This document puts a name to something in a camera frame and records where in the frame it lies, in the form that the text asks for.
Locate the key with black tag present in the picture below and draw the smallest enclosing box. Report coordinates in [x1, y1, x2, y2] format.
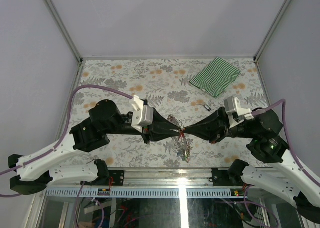
[198, 104, 212, 112]

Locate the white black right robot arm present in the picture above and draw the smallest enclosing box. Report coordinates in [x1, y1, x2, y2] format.
[184, 106, 320, 224]

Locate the key with red tag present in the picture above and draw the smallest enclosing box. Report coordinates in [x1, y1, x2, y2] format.
[179, 129, 185, 140]

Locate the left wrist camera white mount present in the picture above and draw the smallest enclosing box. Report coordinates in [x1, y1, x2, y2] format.
[129, 95, 154, 134]

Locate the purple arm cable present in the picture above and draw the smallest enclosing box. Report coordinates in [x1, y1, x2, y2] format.
[0, 85, 135, 198]
[252, 99, 320, 184]

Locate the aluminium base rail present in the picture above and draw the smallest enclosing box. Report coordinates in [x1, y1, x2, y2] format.
[46, 168, 246, 198]

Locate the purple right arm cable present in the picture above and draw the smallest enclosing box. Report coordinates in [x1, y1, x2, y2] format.
[252, 99, 320, 184]

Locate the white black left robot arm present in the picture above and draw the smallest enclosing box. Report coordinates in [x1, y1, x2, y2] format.
[8, 99, 180, 196]

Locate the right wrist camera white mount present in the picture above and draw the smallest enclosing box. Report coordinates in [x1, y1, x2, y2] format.
[224, 96, 254, 129]

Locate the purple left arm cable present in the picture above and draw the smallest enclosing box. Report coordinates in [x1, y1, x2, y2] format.
[0, 85, 135, 198]

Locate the metal key organizer ring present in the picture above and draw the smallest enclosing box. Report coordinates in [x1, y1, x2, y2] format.
[166, 114, 195, 163]

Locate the floral tablecloth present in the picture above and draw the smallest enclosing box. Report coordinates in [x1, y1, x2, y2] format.
[65, 58, 268, 168]

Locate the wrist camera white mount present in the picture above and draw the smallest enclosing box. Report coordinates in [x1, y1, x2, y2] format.
[129, 95, 154, 134]
[224, 96, 254, 129]

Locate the green white striped cloth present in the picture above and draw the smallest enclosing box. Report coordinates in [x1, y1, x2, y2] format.
[189, 57, 241, 98]

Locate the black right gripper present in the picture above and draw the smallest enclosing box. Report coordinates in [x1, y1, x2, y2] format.
[182, 105, 257, 143]

